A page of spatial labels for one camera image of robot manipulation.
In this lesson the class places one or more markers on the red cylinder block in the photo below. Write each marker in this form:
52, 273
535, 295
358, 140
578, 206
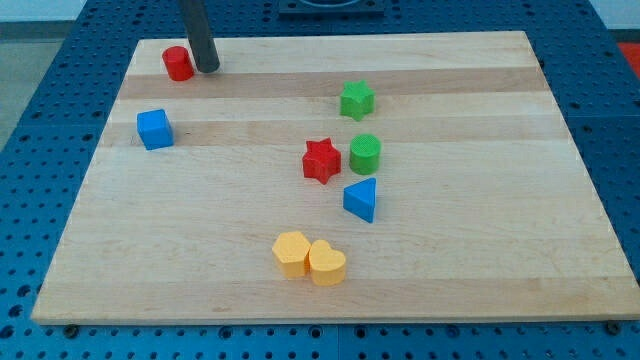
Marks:
178, 63

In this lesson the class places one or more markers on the red star block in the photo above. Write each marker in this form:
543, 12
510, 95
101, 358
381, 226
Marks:
321, 160

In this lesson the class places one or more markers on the blue triangle block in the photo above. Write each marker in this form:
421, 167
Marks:
360, 199

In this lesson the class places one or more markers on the green cylinder block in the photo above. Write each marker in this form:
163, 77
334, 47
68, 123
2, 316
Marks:
364, 157

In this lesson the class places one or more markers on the light wooden board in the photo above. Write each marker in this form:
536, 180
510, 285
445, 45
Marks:
485, 211

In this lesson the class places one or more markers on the yellow hexagon block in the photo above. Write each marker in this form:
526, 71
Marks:
290, 251

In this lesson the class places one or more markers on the yellow heart block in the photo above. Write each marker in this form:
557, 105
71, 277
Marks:
327, 265

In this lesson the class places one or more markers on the green star block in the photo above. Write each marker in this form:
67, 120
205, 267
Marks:
356, 100

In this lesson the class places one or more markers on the blue cube block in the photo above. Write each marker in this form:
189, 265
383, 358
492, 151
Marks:
154, 129

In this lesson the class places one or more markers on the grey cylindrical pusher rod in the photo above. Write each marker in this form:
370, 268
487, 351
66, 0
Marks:
200, 37

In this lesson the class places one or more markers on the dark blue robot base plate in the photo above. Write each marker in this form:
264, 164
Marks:
291, 8

